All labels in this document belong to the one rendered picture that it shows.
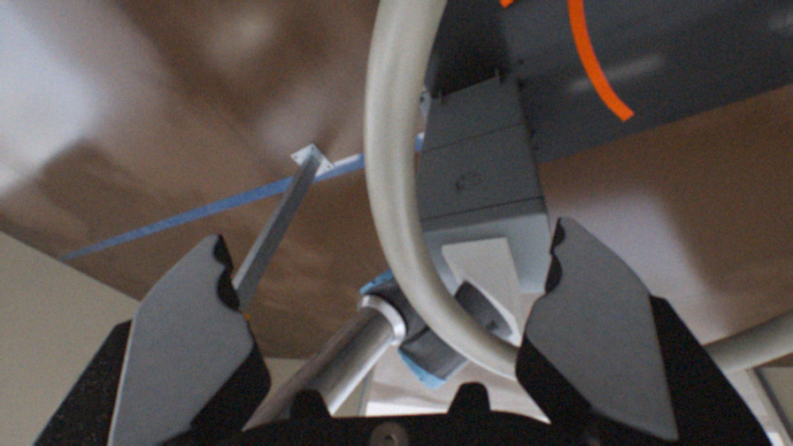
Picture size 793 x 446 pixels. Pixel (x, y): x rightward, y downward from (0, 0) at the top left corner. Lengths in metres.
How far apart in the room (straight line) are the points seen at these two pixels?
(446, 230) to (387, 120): 0.71
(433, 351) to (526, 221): 0.41
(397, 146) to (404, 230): 0.05
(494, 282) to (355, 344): 0.37
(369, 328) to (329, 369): 0.13
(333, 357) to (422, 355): 0.26
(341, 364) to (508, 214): 0.54
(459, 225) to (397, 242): 0.66
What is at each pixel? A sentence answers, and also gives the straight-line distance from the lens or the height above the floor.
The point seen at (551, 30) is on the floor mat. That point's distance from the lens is 1.48.
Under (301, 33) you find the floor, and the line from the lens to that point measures 1.60.
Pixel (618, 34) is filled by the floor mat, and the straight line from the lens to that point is 1.56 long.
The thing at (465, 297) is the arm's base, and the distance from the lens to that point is 0.85.
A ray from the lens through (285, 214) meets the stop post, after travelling 1.62.
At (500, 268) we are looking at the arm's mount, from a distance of 0.81.
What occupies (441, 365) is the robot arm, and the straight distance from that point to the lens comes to 0.84.
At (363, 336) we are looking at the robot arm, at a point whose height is 1.17.
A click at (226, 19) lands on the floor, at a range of 1.76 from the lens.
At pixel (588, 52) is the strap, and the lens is 1.54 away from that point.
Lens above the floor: 1.39
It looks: 40 degrees down
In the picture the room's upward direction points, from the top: 168 degrees counter-clockwise
